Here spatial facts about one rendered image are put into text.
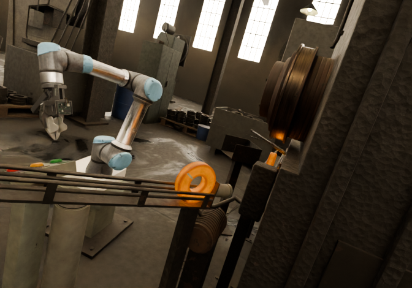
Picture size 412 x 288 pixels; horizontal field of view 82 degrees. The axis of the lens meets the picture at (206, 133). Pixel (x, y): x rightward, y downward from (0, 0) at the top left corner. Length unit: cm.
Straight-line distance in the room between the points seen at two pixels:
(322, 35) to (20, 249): 386
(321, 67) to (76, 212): 108
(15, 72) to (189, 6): 1037
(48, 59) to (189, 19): 1236
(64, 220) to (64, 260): 17
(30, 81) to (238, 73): 923
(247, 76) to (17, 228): 1102
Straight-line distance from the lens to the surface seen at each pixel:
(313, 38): 397
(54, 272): 116
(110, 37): 395
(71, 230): 104
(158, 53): 464
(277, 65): 118
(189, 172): 84
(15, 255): 124
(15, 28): 667
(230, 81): 1180
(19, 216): 114
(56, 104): 105
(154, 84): 132
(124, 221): 181
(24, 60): 416
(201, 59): 1249
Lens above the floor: 106
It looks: 12 degrees down
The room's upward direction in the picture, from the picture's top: 16 degrees clockwise
